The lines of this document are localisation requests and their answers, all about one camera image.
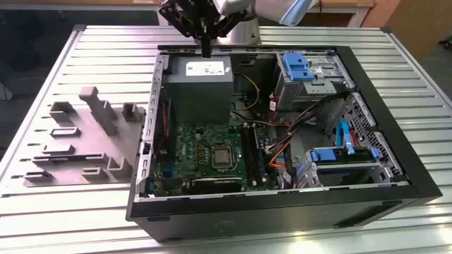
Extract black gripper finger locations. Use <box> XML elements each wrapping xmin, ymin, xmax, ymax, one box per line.
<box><xmin>158</xmin><ymin>1</ymin><xmax>208</xmax><ymax>58</ymax></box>
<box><xmin>207</xmin><ymin>10</ymin><xmax>256</xmax><ymax>58</ymax></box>

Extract empty black RAM slot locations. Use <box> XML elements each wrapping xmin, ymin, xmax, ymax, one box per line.
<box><xmin>242</xmin><ymin>123</ymin><xmax>259</xmax><ymax>186</ymax></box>

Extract blue plastic drive carrier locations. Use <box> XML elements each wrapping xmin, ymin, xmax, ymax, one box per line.
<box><xmin>283</xmin><ymin>52</ymin><xmax>316</xmax><ymax>82</ymax></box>

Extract grey power supply unit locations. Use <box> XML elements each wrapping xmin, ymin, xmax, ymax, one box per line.
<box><xmin>162</xmin><ymin>55</ymin><xmax>236</xmax><ymax>126</ymax></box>

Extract wooden top desk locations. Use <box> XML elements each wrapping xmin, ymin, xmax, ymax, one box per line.
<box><xmin>0</xmin><ymin>0</ymin><xmax>375</xmax><ymax>27</ymax></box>

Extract silver metal drive cage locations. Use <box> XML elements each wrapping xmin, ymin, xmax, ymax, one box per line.
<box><xmin>275</xmin><ymin>51</ymin><xmax>356</xmax><ymax>112</ymax></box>

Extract green Dell motherboard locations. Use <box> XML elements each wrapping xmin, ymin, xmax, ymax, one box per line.
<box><xmin>151</xmin><ymin>123</ymin><xmax>283</xmax><ymax>198</ymax></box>

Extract grey parts rack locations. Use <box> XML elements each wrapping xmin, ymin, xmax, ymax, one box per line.
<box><xmin>23</xmin><ymin>86</ymin><xmax>148</xmax><ymax>187</ymax></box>

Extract silver CPU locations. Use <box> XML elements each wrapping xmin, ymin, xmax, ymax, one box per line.
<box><xmin>211</xmin><ymin>148</ymin><xmax>236</xmax><ymax>166</ymax></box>

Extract brown wooden cabinet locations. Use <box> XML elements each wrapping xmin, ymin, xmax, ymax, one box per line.
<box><xmin>362</xmin><ymin>0</ymin><xmax>452</xmax><ymax>63</ymax></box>

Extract CPU socket with cover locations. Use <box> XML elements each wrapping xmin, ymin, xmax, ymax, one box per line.
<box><xmin>207</xmin><ymin>142</ymin><xmax>239</xmax><ymax>174</ymax></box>

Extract hard disk in blue carrier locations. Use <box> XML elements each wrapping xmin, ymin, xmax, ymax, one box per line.
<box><xmin>308</xmin><ymin>147</ymin><xmax>382</xmax><ymax>165</ymax></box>

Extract black graphics card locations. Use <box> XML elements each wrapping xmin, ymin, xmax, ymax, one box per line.
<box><xmin>190</xmin><ymin>177</ymin><xmax>246</xmax><ymax>194</ymax></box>

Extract black open PC case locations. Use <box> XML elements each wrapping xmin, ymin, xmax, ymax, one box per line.
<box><xmin>126</xmin><ymin>44</ymin><xmax>444</xmax><ymax>243</ymax></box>

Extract yellow wire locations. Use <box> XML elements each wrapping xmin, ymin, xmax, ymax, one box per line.
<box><xmin>232</xmin><ymin>72</ymin><xmax>260</xmax><ymax>111</ymax></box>

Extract thin red wire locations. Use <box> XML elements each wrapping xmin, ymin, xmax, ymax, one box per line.
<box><xmin>158</xmin><ymin>100</ymin><xmax>170</xmax><ymax>157</ymax></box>

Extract black cable bundle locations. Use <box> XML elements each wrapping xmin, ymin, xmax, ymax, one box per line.
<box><xmin>268</xmin><ymin>94</ymin><xmax>350</xmax><ymax>155</ymax></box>

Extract blue flat data cable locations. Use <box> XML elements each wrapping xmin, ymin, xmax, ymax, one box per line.
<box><xmin>335</xmin><ymin>120</ymin><xmax>356</xmax><ymax>156</ymax></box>

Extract orange wires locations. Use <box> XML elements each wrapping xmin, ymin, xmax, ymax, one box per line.
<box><xmin>268</xmin><ymin>148</ymin><xmax>288</xmax><ymax>169</ymax></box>

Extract silver disk bay frame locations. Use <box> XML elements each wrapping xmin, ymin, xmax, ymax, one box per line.
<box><xmin>306</xmin><ymin>147</ymin><xmax>404</xmax><ymax>189</ymax></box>

